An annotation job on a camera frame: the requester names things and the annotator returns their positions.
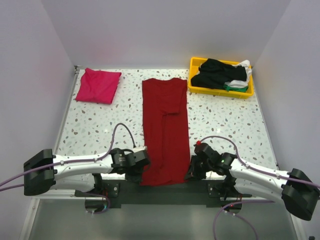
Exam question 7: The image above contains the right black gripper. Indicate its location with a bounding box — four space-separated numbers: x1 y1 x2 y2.
183 155 213 182

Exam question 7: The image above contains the dark red t shirt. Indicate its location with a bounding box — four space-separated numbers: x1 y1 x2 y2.
141 78 191 187

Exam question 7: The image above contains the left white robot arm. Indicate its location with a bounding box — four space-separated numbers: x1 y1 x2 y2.
23 147 150 196

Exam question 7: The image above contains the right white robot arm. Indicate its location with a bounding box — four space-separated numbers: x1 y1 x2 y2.
184 141 320 221

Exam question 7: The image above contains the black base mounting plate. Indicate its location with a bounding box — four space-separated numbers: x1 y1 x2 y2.
74 179 252 209

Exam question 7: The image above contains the green t shirt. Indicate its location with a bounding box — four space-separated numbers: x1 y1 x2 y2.
223 84 249 93

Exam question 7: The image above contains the folded pink t shirt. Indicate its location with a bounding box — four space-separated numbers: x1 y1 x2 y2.
75 68 122 105

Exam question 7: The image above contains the white t shirt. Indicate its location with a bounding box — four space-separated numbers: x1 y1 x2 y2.
225 60 252 89

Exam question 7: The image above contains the black t shirt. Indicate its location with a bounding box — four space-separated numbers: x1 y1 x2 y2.
191 58 233 90

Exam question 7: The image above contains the yellow plastic bin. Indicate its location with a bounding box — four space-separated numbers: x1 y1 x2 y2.
188 57 255 99

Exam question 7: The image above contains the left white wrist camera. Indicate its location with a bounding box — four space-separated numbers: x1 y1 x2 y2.
132 146 148 152

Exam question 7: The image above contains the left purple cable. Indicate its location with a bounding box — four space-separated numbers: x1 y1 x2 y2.
0 122 137 215

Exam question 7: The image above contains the aluminium frame rail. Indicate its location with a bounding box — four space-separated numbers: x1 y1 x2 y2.
52 65 81 154

